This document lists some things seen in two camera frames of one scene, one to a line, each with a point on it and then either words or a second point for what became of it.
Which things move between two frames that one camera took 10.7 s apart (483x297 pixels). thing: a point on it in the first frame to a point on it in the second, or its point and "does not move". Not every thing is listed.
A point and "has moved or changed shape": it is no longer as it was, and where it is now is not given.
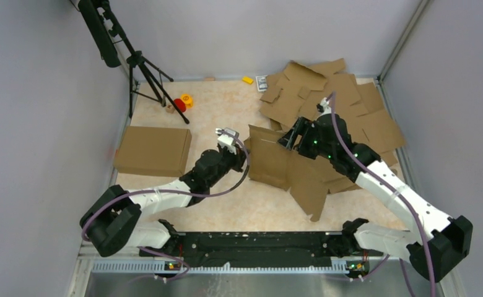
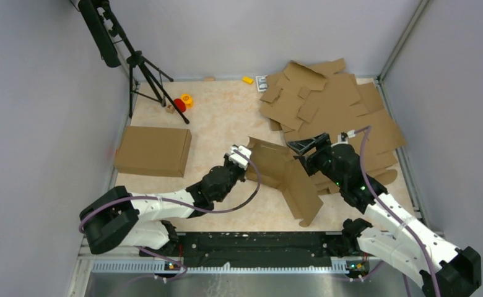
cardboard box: (309, 178) has moved or changed shape
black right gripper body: (310, 144) to (325, 167)
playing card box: (262, 83) does not move
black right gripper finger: (288, 140) to (304, 146)
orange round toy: (188, 99) does not move
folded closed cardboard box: (153, 151) does not move
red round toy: (181, 104) does not move
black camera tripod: (100, 18) does not move
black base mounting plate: (261, 249) does not move
